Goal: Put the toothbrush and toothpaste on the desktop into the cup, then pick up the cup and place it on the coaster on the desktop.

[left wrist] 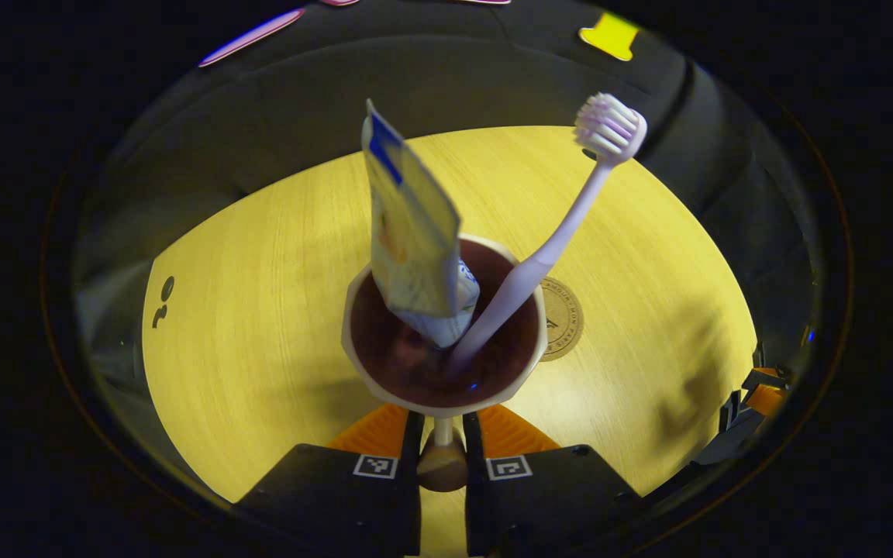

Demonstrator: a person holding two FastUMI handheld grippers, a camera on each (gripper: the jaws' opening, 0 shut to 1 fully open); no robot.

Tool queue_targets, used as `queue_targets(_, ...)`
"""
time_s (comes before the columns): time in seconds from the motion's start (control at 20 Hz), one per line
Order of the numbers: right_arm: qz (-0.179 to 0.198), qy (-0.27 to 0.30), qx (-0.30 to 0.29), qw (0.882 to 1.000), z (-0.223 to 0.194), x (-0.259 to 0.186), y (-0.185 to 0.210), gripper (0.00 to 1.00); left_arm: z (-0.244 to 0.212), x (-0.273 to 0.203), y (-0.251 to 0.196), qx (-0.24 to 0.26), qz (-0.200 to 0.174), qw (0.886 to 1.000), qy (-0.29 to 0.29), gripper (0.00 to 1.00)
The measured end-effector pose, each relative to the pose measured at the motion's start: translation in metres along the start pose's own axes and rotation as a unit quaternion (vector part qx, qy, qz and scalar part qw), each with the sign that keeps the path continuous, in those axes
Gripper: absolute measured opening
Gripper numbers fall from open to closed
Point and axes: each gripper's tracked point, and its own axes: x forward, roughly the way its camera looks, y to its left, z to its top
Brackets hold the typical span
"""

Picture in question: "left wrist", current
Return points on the wooden desktop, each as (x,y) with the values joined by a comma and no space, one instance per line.
(260,310)

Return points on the black backdrop cloth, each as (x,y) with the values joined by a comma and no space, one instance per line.
(454,70)

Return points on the white toothpaste tube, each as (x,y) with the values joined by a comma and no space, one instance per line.
(415,232)

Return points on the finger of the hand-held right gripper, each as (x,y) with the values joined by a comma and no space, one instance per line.
(768,397)
(729,438)

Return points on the pink toothbrush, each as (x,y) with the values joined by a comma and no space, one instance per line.
(563,232)

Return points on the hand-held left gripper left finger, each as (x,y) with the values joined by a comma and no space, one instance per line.
(412,457)

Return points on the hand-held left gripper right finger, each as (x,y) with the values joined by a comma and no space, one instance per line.
(473,457)

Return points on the round cork coaster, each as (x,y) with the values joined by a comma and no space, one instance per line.
(564,318)

